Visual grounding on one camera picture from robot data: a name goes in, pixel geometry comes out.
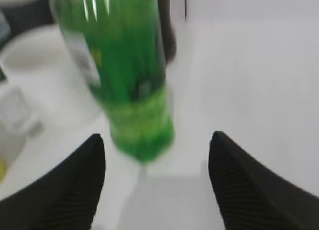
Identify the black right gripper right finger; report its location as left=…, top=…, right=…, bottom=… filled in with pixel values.
left=208, top=131, right=319, bottom=230

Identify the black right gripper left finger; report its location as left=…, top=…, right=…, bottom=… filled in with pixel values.
left=0, top=134, right=106, bottom=230

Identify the white ceramic mug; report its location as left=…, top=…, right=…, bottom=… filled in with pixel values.
left=0, top=25, right=101, bottom=130

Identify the green plastic soda bottle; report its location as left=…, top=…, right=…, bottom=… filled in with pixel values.
left=49, top=0, right=174, bottom=163

